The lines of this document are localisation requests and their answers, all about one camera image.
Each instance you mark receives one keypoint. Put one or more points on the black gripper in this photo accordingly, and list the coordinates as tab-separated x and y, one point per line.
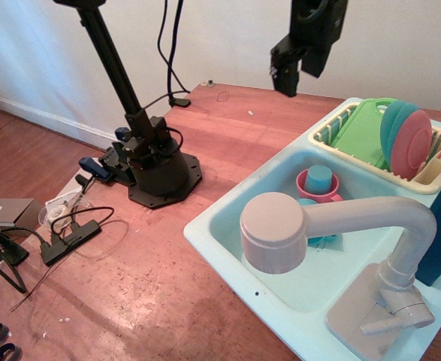
314	27

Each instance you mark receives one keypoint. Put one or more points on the blue plastic cup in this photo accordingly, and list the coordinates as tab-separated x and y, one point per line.
318	180

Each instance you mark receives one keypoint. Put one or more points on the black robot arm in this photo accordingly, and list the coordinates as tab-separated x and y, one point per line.
92	21

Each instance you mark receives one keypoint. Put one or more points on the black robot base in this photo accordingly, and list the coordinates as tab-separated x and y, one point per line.
157	173

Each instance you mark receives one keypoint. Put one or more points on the light blue toy sink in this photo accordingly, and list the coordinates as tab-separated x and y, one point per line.
215	234

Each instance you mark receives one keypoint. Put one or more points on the green cutting board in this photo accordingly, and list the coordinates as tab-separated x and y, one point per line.
359	136

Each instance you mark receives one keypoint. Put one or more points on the teal plastic plate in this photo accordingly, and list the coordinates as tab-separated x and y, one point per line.
393	118

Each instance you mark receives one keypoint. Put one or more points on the pink plastic mug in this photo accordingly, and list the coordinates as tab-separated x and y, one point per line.
332	196

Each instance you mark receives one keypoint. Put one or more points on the pink plastic plate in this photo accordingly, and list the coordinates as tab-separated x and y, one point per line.
411	145

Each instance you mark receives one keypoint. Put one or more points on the cream dish rack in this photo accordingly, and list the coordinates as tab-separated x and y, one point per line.
426	181

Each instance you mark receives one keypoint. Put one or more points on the teal item under faucet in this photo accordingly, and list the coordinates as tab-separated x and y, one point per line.
318	241

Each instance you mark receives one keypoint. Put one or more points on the blue clamp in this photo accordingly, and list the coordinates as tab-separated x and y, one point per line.
95	168

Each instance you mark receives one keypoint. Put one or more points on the grey toy faucet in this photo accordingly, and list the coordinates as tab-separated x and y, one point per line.
363	281

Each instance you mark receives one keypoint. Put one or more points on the black usb hub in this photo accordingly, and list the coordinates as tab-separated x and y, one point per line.
60	247

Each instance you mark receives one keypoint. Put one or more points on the clear plastic bag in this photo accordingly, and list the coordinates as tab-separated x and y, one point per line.
61	208

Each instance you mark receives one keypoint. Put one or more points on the grey cardboard box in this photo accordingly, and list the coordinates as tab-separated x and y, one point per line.
19	213

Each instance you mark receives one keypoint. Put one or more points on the black power adapter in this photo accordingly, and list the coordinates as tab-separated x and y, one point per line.
12	252

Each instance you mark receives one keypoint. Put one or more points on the black cable clamp foot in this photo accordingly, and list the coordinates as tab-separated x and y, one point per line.
176	102

